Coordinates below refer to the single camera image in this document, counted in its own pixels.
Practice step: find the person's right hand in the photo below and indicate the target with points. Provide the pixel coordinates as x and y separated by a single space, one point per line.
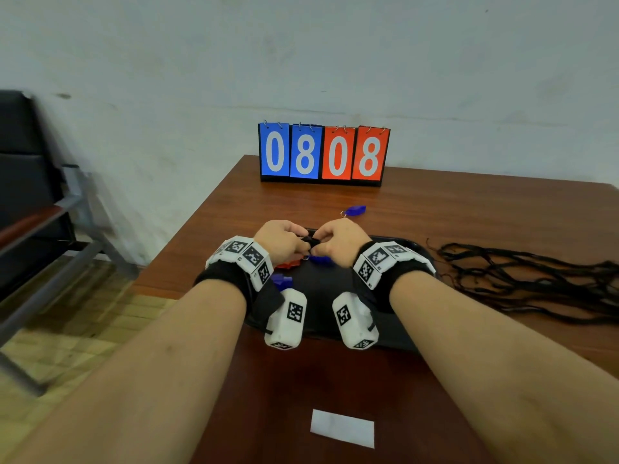
345 241

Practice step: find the person's left hand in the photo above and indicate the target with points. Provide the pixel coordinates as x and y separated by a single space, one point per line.
280 239

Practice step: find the orange plastic holders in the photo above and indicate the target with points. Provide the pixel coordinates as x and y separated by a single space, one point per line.
290 264

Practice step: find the blue plastic holders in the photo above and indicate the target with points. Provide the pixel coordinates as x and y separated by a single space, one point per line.
282 281

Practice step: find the black plastic tray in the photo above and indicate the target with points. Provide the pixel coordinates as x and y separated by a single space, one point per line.
314 304

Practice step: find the person's left forearm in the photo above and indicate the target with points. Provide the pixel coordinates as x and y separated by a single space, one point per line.
145 381

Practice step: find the person's right forearm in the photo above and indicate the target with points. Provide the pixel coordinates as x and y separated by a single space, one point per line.
508 372

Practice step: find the black wristband with marker tags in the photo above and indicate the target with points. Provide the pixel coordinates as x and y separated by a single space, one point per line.
382 256
242 248

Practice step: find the blue and red flip scoreboard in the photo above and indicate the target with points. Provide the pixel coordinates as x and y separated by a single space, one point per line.
338 159

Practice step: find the white paper label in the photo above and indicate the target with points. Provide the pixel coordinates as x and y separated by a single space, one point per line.
342 428

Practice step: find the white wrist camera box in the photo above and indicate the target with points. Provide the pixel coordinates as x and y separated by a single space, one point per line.
287 328
355 326

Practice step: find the black chair with grey frame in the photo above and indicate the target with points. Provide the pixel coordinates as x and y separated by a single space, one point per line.
24 188

